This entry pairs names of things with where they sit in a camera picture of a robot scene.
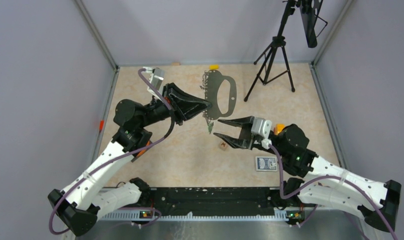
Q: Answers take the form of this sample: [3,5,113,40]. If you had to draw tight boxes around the blue playing card deck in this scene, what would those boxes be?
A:
[255,156,278,172]

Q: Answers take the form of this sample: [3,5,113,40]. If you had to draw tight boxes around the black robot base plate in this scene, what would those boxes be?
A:
[126,177,307,217]

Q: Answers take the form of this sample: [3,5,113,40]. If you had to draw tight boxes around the wooden letter cube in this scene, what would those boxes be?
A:
[219,142,228,151]

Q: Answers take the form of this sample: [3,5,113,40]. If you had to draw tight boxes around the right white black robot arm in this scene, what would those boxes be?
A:
[218,116,401,235]

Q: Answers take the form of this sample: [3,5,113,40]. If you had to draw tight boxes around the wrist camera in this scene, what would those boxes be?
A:
[143,66,165,91]
[251,117,272,149]

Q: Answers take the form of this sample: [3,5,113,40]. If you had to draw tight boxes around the yellow block at back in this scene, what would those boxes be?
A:
[209,64,219,70]

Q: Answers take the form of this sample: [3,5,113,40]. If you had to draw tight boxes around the orange red wall clip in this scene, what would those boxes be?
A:
[99,120,105,132]

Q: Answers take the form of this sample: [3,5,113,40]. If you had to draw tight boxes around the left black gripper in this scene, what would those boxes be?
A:
[138,82,212,128]

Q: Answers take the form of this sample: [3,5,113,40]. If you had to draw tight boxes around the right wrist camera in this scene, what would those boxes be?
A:
[251,117,272,149]

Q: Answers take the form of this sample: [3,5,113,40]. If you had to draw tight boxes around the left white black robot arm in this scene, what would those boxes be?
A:
[48,83,212,237]

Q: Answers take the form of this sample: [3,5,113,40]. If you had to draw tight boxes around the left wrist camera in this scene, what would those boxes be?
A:
[143,66,165,91]

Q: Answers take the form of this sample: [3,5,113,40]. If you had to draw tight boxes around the green key tag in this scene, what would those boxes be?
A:
[207,122,214,134]

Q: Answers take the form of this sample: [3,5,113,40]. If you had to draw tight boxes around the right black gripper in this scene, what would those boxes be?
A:
[214,115,286,157]

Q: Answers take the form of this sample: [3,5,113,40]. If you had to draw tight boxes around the white slotted cable duct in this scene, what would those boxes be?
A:
[101,209,289,223]

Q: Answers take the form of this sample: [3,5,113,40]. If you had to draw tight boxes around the black tripod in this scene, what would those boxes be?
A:
[244,0,329,103]

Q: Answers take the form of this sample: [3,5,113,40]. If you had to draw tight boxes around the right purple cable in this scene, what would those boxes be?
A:
[268,144,398,240]

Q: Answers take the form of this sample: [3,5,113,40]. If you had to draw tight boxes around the orange object behind right arm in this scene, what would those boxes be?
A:
[273,123,285,135]

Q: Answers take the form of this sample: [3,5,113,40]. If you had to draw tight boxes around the metal key holder plate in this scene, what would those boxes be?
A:
[200,69,237,121]

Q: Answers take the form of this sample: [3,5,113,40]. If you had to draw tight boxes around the orange plate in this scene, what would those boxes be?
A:
[134,140,152,158]

